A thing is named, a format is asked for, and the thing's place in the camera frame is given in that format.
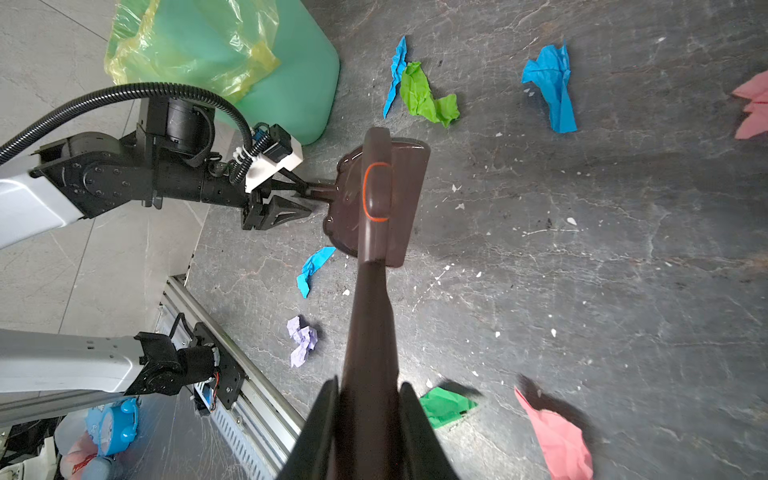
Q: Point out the dark green paper scrap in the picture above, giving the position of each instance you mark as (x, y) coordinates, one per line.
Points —
(443, 407)

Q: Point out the pink paper scrap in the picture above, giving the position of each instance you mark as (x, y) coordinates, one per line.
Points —
(755, 91)
(562, 443)

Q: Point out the blue paper scrap far middle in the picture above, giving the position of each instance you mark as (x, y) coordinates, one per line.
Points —
(550, 72)

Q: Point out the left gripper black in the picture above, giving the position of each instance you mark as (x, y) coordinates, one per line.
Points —
(265, 211)

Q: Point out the pink paper scrap middle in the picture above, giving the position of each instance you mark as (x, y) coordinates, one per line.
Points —
(562, 443)

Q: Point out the brown cartoon face brush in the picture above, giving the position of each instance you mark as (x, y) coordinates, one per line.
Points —
(368, 432)

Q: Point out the yellow-green bin liner bag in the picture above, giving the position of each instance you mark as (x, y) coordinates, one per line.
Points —
(223, 46)

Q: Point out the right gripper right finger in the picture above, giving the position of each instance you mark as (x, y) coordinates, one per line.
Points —
(423, 455)

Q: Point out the pink paper scrap far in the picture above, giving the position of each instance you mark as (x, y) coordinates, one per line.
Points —
(755, 91)

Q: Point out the blue paper scrap near dustpan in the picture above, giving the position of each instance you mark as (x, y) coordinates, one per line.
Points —
(310, 267)

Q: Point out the green plastic trash bin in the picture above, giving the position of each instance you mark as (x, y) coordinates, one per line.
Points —
(299, 93)

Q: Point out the blue paper scrap far left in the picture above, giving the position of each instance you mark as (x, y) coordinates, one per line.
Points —
(397, 69)

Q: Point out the aluminium rail front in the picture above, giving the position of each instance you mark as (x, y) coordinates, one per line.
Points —
(254, 418)

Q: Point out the lime green paper scrap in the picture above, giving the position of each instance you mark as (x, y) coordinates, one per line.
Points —
(416, 93)

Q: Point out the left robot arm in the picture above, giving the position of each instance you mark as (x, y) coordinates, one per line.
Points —
(189, 144)

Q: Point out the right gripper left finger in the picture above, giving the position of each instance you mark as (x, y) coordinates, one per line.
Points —
(309, 458)

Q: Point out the dark brown dustpan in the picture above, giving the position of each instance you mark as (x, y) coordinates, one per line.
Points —
(372, 203)

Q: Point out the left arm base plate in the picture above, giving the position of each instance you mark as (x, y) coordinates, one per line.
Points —
(206, 352)

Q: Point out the purple paper scrap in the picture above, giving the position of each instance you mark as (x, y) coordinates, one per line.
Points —
(306, 339)

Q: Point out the blue alarm clock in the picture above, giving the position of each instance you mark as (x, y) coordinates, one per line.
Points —
(113, 427)

